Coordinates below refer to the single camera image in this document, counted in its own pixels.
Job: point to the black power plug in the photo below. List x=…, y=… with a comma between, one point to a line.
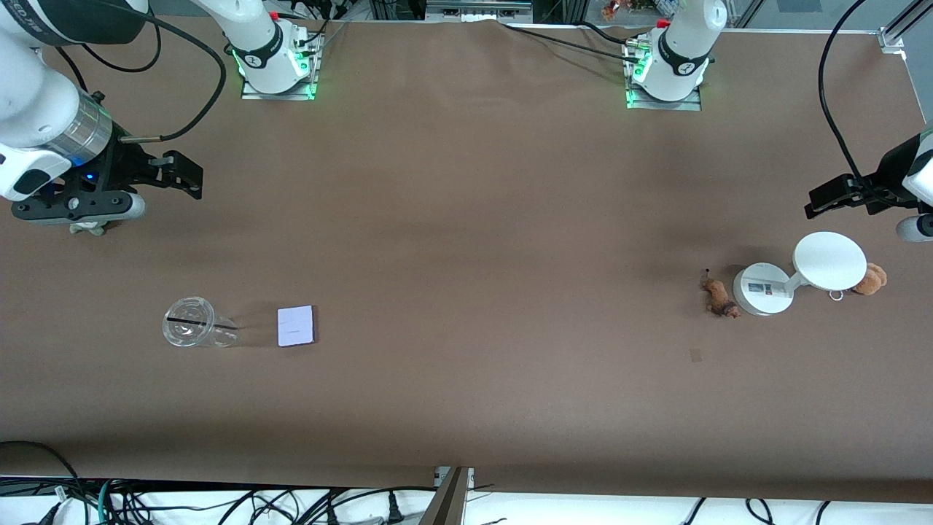
x=394, y=510

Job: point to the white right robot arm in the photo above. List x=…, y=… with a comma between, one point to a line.
x=36, y=102

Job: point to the brown table cover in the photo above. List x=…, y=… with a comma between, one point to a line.
x=466, y=408

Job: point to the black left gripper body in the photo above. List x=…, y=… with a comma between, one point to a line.
x=891, y=173

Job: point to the white round desk stand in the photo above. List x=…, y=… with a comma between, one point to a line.
x=829, y=261

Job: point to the brown teddy plush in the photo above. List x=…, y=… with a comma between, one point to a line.
x=871, y=279

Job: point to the clear plastic cup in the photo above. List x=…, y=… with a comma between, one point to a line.
x=191, y=323

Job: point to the aluminium profile beam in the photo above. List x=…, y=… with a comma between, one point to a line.
x=450, y=499

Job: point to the grey totoro plush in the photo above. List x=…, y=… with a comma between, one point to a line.
x=89, y=229

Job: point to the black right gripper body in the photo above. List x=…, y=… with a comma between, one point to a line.
x=121, y=165

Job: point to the aluminium frame corner bracket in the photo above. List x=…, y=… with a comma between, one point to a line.
x=893, y=38

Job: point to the small brown lion statue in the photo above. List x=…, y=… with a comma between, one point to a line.
x=720, y=295

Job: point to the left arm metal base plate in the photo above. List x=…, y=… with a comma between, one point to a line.
x=689, y=104

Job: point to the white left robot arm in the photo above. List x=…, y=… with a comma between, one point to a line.
x=681, y=65

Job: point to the lavender folding phone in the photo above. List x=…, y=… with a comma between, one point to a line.
x=296, y=326

